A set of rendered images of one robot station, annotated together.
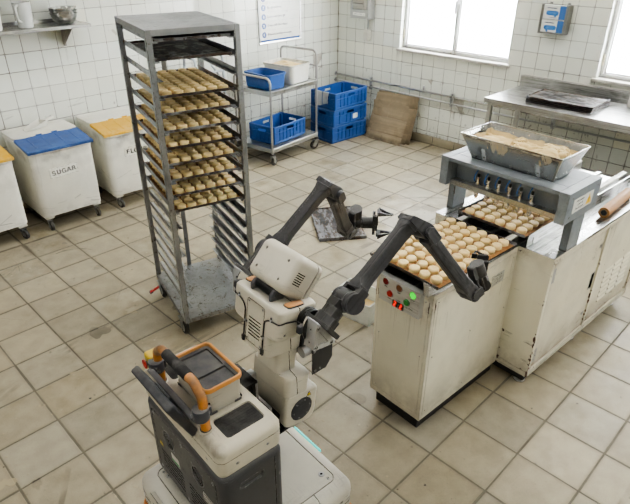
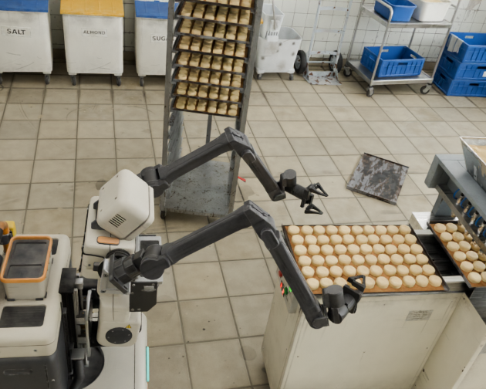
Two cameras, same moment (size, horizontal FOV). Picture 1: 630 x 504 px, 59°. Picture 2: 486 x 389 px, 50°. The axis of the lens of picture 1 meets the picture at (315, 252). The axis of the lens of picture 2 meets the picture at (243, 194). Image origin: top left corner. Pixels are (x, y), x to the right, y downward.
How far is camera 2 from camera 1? 1.09 m
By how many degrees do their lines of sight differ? 23
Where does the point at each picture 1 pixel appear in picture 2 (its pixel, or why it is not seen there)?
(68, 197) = (160, 62)
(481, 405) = not seen: outside the picture
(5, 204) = (108, 52)
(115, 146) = not seen: hidden behind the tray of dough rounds
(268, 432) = (35, 341)
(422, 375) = (284, 368)
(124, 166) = not seen: hidden behind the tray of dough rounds
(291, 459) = (116, 373)
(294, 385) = (109, 312)
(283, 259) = (114, 194)
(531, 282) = (461, 339)
